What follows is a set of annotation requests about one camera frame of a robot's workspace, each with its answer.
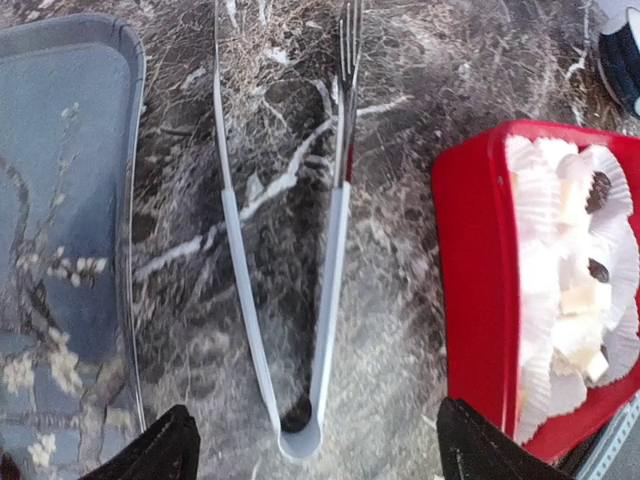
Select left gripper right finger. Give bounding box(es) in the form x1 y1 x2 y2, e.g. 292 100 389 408
436 397 570 480

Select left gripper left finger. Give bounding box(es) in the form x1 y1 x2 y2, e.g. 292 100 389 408
81 404 201 480

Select red tin box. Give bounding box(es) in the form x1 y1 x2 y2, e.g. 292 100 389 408
432 120 639 436

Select white paper cup liners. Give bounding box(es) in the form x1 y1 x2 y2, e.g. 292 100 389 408
505 135 639 444

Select glass floral serving tray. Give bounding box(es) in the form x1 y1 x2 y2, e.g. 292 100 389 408
1 13 146 479

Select white black bowl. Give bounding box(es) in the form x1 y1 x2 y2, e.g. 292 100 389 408
598 6 639 118

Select white cable duct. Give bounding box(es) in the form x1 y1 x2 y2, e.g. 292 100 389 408
576 394 639 480

